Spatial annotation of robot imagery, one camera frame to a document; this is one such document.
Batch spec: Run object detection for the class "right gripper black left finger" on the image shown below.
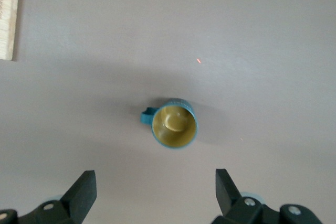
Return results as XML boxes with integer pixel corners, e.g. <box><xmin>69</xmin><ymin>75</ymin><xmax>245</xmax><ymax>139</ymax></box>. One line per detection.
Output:
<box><xmin>0</xmin><ymin>170</ymin><xmax>98</xmax><ymax>224</ymax></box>

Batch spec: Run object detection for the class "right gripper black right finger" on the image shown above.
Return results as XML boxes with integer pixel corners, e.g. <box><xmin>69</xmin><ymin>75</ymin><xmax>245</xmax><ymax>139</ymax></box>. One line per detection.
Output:
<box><xmin>212</xmin><ymin>168</ymin><xmax>324</xmax><ymax>224</ymax></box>

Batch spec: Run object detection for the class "dark teal ribbed mug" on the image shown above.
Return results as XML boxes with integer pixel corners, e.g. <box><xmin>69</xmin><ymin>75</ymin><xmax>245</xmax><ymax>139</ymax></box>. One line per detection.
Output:
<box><xmin>140</xmin><ymin>98</ymin><xmax>200</xmax><ymax>150</ymax></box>

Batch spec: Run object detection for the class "bamboo cutting board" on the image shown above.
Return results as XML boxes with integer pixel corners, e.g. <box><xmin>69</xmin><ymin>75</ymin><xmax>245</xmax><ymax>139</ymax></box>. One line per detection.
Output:
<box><xmin>0</xmin><ymin>0</ymin><xmax>22</xmax><ymax>62</ymax></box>

